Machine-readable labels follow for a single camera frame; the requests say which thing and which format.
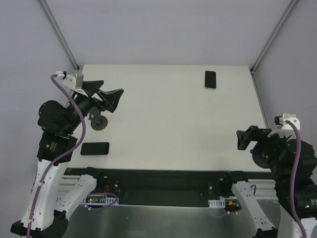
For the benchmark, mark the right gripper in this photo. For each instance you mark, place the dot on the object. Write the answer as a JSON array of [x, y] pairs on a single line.
[[259, 138]]

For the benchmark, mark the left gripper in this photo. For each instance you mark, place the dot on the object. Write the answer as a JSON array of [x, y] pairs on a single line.
[[94, 96]]

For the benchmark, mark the wooden base phone stand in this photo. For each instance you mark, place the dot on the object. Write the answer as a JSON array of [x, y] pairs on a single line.
[[98, 122]]

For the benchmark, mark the silver-edged black phone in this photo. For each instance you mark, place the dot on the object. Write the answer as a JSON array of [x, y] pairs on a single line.
[[210, 80]]

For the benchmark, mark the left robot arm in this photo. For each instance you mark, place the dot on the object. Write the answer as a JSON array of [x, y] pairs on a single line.
[[64, 129]]

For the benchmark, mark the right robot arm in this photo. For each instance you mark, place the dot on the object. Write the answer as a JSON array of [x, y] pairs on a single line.
[[291, 162]]

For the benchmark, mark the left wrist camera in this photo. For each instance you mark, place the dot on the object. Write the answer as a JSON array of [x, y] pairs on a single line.
[[71, 79]]

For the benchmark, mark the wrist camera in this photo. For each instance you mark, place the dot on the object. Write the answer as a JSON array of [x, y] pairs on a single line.
[[71, 79], [285, 125]]

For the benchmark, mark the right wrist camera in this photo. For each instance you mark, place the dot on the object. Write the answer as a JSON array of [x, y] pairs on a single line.
[[285, 125]]

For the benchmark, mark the right aluminium frame post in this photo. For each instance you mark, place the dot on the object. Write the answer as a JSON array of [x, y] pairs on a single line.
[[278, 27]]

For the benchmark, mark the aluminium frame post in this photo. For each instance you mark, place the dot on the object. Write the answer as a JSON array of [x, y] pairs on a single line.
[[278, 27], [58, 33]]

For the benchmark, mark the right white cable duct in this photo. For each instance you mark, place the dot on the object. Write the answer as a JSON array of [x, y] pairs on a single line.
[[217, 203]]

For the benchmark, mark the white cable duct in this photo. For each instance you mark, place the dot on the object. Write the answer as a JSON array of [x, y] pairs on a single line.
[[99, 200], [217, 203]]

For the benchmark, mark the left aluminium frame post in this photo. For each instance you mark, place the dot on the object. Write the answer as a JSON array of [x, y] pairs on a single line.
[[58, 33]]

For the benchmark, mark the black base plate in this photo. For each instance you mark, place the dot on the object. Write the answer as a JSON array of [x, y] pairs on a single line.
[[164, 188]]

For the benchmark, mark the left white cable duct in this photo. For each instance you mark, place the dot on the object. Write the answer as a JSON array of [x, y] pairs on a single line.
[[99, 200]]

